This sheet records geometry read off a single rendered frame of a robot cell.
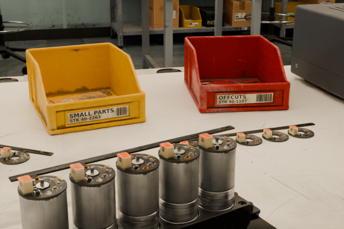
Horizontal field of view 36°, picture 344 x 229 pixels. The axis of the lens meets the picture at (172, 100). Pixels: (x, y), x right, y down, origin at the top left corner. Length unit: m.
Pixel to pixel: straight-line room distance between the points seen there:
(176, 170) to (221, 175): 0.03
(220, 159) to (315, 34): 0.36
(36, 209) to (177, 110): 0.32
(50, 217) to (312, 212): 0.19
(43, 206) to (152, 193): 0.06
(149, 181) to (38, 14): 4.40
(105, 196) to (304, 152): 0.24
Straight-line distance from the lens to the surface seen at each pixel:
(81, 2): 4.67
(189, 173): 0.31
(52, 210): 0.28
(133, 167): 0.30
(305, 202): 0.41
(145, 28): 3.27
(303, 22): 0.68
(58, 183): 0.29
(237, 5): 4.49
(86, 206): 0.29
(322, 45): 0.65
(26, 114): 0.58
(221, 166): 0.33
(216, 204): 0.34
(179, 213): 0.32
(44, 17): 4.68
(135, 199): 0.30
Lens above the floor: 0.94
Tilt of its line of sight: 18 degrees down
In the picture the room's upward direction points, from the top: straight up
